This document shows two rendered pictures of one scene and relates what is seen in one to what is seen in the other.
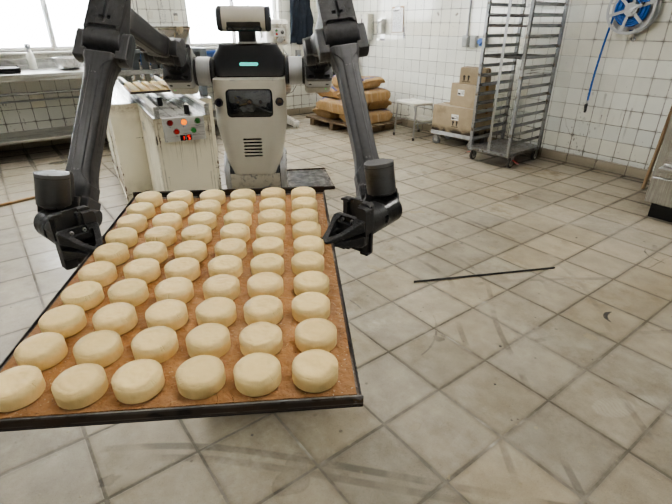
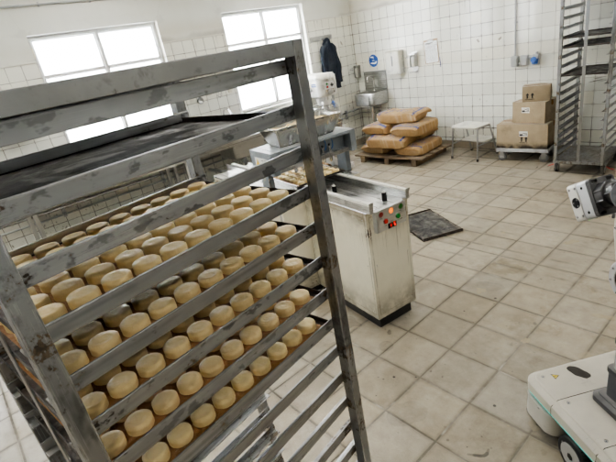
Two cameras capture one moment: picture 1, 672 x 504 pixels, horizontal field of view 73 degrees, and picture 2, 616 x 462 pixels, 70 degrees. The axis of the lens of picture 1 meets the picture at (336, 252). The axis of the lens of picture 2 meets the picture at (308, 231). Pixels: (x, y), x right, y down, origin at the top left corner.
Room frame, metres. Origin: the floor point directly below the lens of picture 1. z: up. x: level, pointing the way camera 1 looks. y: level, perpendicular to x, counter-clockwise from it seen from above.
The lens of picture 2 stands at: (0.35, 1.44, 1.81)
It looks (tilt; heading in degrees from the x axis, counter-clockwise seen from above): 23 degrees down; 359
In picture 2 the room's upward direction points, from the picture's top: 11 degrees counter-clockwise
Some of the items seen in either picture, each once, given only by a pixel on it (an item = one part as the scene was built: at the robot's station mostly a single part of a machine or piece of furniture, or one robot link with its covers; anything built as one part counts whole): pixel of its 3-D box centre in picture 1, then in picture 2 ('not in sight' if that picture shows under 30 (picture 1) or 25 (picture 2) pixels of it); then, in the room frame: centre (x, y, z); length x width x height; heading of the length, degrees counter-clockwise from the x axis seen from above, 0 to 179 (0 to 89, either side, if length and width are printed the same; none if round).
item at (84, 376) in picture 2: not in sight; (215, 287); (1.11, 1.63, 1.41); 0.64 x 0.03 x 0.03; 135
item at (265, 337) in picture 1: (261, 340); not in sight; (0.44, 0.09, 1.00); 0.05 x 0.05 x 0.02
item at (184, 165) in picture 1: (179, 166); (358, 247); (3.12, 1.09, 0.45); 0.70 x 0.34 x 0.90; 28
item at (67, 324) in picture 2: not in sight; (203, 246); (1.11, 1.63, 1.50); 0.64 x 0.03 x 0.03; 135
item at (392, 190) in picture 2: (174, 90); (316, 170); (3.73, 1.25, 0.87); 2.01 x 0.03 x 0.07; 28
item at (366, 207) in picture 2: (134, 92); (285, 181); (3.60, 1.51, 0.87); 2.01 x 0.03 x 0.07; 28
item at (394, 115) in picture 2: (356, 81); (402, 115); (6.76, -0.29, 0.62); 0.72 x 0.42 x 0.17; 43
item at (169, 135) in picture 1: (184, 128); (390, 215); (2.80, 0.91, 0.77); 0.24 x 0.04 x 0.14; 118
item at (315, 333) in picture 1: (315, 336); not in sight; (0.44, 0.02, 1.00); 0.05 x 0.05 x 0.02
